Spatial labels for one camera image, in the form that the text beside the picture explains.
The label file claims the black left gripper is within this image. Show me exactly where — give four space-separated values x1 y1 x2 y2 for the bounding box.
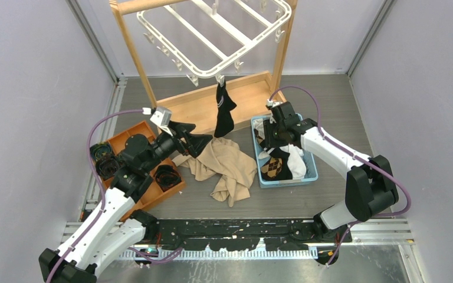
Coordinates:
143 120 211 173

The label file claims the white plastic clip hanger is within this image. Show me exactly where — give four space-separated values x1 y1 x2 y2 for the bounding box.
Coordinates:
136 1 293 86

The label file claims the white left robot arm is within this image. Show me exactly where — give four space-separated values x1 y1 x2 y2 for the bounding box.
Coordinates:
39 121 213 282

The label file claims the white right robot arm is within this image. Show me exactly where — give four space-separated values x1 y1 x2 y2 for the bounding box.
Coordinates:
264 100 399 242

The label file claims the wooden hanger stand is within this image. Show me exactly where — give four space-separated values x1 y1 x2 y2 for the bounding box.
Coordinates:
110 1 297 133

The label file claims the brown argyle sock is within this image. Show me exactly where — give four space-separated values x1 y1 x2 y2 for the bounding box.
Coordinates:
260 157 283 181

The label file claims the beige crumpled cloth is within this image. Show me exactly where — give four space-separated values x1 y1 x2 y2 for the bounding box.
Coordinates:
172 137 257 207

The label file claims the rolled black sock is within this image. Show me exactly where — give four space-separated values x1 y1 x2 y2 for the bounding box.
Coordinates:
154 164 182 192

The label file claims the light blue plastic basket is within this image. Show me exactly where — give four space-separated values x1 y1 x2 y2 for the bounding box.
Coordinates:
252 133 319 188

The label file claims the orange compartment tray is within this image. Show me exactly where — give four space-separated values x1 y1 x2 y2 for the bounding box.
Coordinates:
104 121 186 222

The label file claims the rolled dark green sock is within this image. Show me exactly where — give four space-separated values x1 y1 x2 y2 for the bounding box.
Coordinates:
95 154 123 180

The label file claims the rolled dark patterned sock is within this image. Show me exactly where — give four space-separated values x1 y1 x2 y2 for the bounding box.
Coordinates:
89 142 115 163

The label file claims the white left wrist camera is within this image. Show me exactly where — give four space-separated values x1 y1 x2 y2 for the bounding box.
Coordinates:
142 106 173 136

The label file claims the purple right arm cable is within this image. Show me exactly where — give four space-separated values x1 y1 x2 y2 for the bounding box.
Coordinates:
268 85 412 266

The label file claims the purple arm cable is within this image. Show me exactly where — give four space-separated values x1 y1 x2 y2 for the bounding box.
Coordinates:
45 109 184 283
268 85 412 266

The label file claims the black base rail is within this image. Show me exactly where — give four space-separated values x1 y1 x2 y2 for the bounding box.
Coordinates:
141 218 352 252

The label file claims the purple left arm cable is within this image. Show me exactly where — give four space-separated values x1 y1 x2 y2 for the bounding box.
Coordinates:
45 109 184 283

